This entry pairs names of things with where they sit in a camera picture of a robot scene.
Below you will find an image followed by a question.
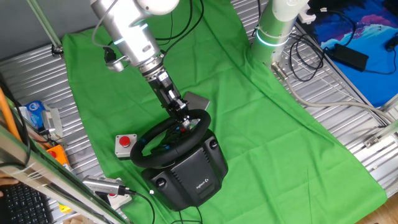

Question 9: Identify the thin metal pole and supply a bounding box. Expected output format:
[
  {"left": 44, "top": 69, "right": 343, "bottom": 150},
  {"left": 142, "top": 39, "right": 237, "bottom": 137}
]
[{"left": 26, "top": 0, "right": 65, "bottom": 59}]

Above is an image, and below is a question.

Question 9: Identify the white box red button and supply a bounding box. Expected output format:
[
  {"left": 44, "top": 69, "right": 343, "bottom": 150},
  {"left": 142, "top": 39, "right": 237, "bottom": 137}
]
[
  {"left": 114, "top": 133, "right": 138, "bottom": 160},
  {"left": 104, "top": 191, "right": 133, "bottom": 210}
]

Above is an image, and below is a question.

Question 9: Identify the thick grey cable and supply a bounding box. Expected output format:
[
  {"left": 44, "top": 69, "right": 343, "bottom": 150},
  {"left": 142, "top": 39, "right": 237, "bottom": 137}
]
[{"left": 271, "top": 62, "right": 397, "bottom": 125}]

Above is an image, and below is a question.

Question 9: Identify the blue patterned mat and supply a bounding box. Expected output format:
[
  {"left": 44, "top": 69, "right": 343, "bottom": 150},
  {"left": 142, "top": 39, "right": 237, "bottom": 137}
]
[{"left": 298, "top": 0, "right": 398, "bottom": 108}]

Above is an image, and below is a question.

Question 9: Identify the orange box red button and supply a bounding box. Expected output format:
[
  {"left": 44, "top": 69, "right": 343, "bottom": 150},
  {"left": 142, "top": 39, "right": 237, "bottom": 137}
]
[{"left": 45, "top": 144, "right": 71, "bottom": 166}]

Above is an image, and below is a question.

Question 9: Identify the black camera cable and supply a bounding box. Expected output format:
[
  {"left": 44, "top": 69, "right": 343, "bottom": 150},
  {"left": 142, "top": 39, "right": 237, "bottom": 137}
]
[{"left": 123, "top": 185, "right": 156, "bottom": 224}]

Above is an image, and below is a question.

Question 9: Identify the white power plug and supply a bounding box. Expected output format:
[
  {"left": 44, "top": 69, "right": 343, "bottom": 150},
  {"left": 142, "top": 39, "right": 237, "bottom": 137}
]
[{"left": 297, "top": 8, "right": 317, "bottom": 25}]

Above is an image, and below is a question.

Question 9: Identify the black keyboard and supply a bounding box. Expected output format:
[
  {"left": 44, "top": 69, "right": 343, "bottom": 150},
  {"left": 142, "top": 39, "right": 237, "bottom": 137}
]
[{"left": 0, "top": 183, "right": 55, "bottom": 224}]

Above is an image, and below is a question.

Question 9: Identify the black cable bundle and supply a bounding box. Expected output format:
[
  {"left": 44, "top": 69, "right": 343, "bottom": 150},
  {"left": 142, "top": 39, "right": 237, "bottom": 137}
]
[{"left": 288, "top": 32, "right": 326, "bottom": 83}]

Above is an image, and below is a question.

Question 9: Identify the blue tissue pack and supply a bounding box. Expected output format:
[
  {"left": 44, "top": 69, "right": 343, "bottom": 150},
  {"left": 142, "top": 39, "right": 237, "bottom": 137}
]
[{"left": 18, "top": 100, "right": 47, "bottom": 130}]

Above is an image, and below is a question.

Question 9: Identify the grey depth camera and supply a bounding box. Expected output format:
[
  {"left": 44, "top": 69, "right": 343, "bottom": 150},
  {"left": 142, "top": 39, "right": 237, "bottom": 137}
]
[{"left": 82, "top": 174, "right": 128, "bottom": 197}]

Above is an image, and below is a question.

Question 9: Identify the person's hand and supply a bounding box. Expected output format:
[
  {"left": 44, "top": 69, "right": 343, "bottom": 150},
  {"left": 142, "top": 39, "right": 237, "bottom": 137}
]
[{"left": 0, "top": 177, "right": 20, "bottom": 197}]

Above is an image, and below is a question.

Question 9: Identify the aluminium frame rail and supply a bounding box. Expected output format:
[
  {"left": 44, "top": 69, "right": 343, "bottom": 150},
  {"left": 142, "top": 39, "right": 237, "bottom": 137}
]
[
  {"left": 363, "top": 119, "right": 398, "bottom": 149},
  {"left": 0, "top": 123, "right": 130, "bottom": 224}
]

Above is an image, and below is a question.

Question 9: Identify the black computer mouse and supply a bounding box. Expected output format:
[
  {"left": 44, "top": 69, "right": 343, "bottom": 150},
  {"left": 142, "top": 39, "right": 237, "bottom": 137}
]
[{"left": 385, "top": 34, "right": 398, "bottom": 52}]

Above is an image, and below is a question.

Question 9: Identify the black power adapter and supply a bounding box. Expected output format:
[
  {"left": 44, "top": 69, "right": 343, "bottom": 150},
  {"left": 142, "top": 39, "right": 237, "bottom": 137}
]
[{"left": 332, "top": 42, "right": 370, "bottom": 72}]

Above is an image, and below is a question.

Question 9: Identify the orange pole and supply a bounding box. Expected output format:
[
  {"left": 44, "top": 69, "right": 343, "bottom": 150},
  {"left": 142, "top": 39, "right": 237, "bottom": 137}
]
[{"left": 0, "top": 86, "right": 22, "bottom": 142}]

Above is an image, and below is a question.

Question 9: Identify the black leather steering wheel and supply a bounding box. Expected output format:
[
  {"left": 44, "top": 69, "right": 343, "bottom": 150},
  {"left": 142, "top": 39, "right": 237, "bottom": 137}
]
[{"left": 129, "top": 108, "right": 211, "bottom": 169}]

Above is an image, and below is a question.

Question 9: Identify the silver ribbed camera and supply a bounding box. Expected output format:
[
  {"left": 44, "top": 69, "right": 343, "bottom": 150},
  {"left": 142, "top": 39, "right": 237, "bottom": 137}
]
[{"left": 41, "top": 107, "right": 64, "bottom": 138}]

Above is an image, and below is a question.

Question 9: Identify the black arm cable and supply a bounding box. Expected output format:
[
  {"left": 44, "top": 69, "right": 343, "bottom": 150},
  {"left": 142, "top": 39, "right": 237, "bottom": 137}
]
[{"left": 103, "top": 0, "right": 205, "bottom": 65}]

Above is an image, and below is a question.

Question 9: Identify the green cloth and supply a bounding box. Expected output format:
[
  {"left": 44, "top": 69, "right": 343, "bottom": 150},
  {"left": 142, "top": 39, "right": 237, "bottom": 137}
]
[{"left": 62, "top": 0, "right": 388, "bottom": 224}]

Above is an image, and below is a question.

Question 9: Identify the black wheel base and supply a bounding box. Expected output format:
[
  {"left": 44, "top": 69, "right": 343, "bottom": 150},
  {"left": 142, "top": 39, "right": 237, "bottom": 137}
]
[{"left": 140, "top": 129, "right": 229, "bottom": 212}]

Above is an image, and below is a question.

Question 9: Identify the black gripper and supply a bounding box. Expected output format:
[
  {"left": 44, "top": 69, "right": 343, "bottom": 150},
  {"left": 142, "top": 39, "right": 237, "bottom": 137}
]
[{"left": 147, "top": 70, "right": 194, "bottom": 131}]

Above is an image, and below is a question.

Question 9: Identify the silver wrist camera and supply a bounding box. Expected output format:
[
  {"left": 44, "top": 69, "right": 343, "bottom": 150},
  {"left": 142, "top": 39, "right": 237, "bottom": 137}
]
[{"left": 104, "top": 46, "right": 131, "bottom": 73}]

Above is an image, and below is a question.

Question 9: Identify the silver digital scale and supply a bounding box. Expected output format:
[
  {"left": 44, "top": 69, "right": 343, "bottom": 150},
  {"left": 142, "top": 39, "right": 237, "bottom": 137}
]
[{"left": 182, "top": 90, "right": 211, "bottom": 112}]

